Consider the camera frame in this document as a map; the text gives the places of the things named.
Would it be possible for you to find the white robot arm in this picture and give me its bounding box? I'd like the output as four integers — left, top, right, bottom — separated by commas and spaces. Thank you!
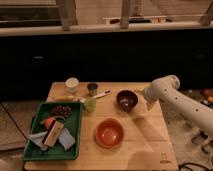
142, 75, 213, 136

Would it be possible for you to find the white black marker pen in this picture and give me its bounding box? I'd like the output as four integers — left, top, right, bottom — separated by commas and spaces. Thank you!
93, 90, 111, 99

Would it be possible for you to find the dark metal cup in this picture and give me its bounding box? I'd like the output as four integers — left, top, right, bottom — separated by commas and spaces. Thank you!
87, 82, 98, 96

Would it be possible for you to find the dark purple bowl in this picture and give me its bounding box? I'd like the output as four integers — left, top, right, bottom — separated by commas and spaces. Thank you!
116, 90, 138, 112

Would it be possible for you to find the white ceramic cup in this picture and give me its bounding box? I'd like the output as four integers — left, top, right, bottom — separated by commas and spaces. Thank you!
65, 77, 79, 93

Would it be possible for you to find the orange bowl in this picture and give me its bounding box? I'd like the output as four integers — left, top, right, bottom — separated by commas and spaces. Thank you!
94, 118, 124, 149

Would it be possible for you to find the bunch of dark grapes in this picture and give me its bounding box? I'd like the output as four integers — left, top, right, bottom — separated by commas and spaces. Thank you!
51, 105, 71, 118

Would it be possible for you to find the wooden board eraser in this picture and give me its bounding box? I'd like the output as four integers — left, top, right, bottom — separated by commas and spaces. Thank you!
42, 120, 64, 147

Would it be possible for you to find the orange fruit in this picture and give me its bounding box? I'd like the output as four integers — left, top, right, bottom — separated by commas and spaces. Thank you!
44, 117, 55, 129

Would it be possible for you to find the grey cloth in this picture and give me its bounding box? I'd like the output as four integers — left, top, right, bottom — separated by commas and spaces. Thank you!
28, 132, 48, 151

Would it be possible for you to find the black cable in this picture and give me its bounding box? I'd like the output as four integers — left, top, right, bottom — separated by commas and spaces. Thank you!
177, 162, 213, 171

